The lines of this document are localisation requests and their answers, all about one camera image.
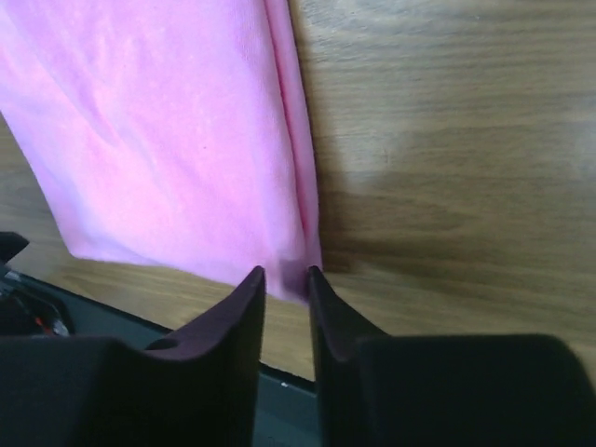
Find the pink t shirt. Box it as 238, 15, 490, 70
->
1, 1, 321, 302

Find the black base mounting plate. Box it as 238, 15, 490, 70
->
1, 271, 321, 446

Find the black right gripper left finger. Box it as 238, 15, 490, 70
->
1, 267, 265, 446

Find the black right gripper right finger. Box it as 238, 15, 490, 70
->
308, 266, 595, 446

